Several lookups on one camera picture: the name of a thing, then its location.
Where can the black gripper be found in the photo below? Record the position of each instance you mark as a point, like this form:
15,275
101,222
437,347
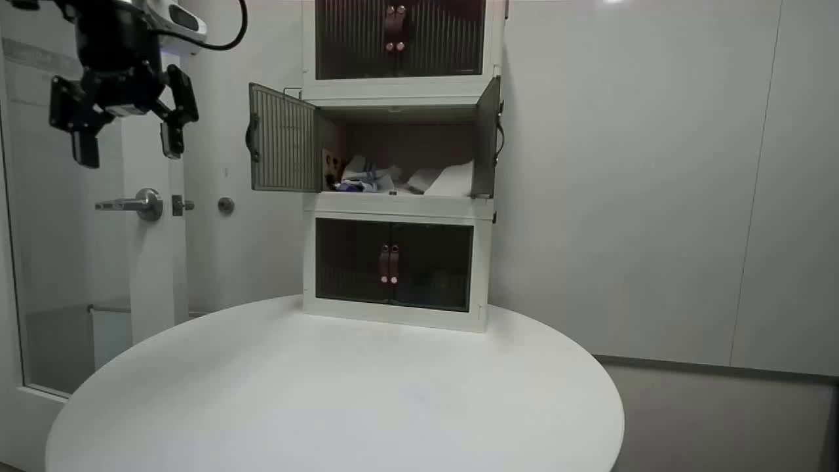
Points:
118,53

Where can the white towel with red stripes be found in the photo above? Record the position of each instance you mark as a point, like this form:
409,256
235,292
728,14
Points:
451,182

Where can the white three-shelf cabinet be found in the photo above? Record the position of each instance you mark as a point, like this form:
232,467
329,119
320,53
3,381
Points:
398,208

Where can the silver door latch plate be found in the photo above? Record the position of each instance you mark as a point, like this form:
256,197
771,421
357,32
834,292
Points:
181,205

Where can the round silver door lock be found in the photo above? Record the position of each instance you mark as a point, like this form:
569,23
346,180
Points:
226,205

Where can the wide mesh cabinet door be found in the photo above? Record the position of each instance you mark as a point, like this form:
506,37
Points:
285,141

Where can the white door with glass pane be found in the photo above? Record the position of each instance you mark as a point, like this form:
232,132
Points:
152,279

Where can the small brown object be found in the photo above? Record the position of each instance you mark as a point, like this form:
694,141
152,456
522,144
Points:
331,168

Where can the blue and white cloth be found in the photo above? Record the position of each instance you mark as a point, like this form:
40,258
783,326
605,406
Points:
362,178

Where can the narrow mesh cabinet door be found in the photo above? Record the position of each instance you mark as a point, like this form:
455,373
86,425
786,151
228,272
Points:
487,141

